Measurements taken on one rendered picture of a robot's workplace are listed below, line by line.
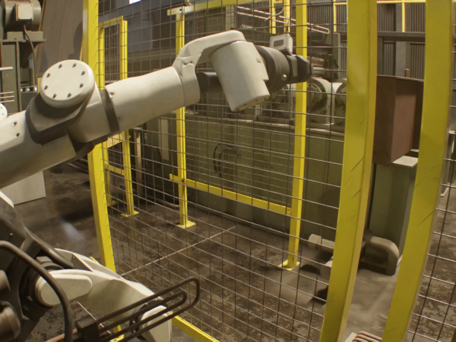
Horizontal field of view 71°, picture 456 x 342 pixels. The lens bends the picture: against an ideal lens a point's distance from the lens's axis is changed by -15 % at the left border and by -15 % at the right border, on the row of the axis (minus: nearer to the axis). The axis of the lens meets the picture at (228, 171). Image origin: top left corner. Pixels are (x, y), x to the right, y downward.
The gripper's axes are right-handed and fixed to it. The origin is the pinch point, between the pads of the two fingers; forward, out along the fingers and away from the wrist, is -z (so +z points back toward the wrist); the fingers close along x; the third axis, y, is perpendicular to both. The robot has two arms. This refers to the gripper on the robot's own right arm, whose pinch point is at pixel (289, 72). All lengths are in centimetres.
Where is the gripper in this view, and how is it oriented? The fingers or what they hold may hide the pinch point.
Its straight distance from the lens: 80.4
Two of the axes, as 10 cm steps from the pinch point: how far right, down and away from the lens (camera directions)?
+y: 1.4, 9.8, 1.7
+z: -5.1, 2.1, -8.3
